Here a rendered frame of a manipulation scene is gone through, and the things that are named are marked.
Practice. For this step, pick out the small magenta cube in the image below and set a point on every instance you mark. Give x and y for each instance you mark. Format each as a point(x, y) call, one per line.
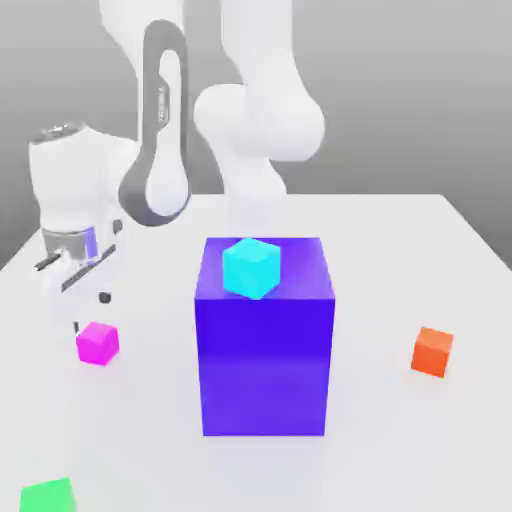
point(97, 344)

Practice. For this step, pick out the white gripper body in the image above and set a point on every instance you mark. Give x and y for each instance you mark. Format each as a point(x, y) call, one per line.
point(90, 292)

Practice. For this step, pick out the small green cube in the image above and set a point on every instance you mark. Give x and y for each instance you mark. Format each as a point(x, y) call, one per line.
point(46, 496)

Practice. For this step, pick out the small orange cube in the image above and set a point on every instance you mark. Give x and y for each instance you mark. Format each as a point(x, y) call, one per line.
point(432, 352)

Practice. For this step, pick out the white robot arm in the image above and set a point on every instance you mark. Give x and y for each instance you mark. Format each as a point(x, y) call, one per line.
point(256, 120)

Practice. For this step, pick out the small cyan cube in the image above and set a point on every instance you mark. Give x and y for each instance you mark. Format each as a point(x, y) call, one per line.
point(250, 270)

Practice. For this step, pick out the large blue box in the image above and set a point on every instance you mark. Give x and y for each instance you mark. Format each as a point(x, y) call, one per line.
point(264, 360)

